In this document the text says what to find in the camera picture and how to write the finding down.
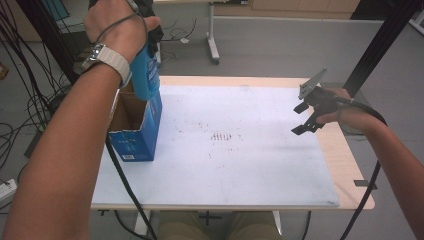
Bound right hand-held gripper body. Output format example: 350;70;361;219
298;67;340;116

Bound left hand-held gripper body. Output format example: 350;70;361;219
134;0;165;56

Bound blue bottle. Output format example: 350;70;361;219
129;43;161;102

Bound blue cardboard box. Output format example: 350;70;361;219
107;79;164;163

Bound person's right hand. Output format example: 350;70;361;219
314;87;371;134

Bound person's left hand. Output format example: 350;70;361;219
83;0;161;64

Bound white-legged background table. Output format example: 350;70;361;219
153;0;249;66

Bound person's olive trousers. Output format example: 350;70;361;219
156;210;284;240

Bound white power strip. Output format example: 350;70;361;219
0;178;18;203

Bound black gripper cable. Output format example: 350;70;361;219
105;134;158;240
333;95;389;240

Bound beige strap wristwatch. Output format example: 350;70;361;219
80;43;133;88

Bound black metal stand post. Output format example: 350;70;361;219
14;0;81;84
343;0;424;98

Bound bundle of black floor cables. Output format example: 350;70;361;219
0;6;73;168

